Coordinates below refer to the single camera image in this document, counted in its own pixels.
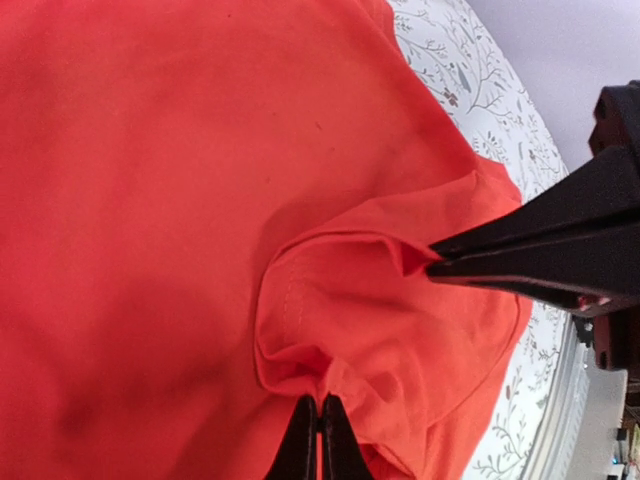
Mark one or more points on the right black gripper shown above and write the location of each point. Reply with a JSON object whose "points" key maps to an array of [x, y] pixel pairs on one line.
{"points": [[594, 273]]}

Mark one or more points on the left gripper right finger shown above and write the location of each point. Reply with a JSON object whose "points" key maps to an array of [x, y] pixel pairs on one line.
{"points": [[341, 455]]}

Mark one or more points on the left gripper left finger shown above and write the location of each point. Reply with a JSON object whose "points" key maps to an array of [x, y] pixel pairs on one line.
{"points": [[296, 457]]}

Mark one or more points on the red orange garment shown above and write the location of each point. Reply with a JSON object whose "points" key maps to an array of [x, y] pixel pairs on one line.
{"points": [[211, 208]]}

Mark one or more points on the floral patterned table mat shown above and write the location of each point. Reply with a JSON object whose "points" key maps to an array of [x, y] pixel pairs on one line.
{"points": [[456, 57]]}

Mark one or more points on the aluminium front rail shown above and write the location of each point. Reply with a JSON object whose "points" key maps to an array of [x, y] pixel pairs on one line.
{"points": [[551, 366]]}

